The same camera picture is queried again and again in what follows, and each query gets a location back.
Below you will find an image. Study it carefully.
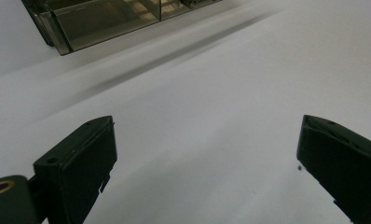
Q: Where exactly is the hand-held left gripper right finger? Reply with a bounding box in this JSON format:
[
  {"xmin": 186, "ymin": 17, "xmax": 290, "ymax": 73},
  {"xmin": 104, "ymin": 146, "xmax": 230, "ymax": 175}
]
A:
[{"xmin": 296, "ymin": 114, "xmax": 371, "ymax": 224}]

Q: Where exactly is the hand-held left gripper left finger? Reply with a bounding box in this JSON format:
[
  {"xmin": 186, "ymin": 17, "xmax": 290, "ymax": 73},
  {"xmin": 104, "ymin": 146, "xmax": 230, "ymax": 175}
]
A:
[{"xmin": 33, "ymin": 115, "xmax": 118, "ymax": 224}]

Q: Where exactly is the smoked clear plastic organizer box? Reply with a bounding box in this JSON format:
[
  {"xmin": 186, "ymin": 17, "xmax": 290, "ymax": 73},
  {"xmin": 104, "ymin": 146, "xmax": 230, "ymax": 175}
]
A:
[{"xmin": 21, "ymin": 0, "xmax": 223, "ymax": 57}]

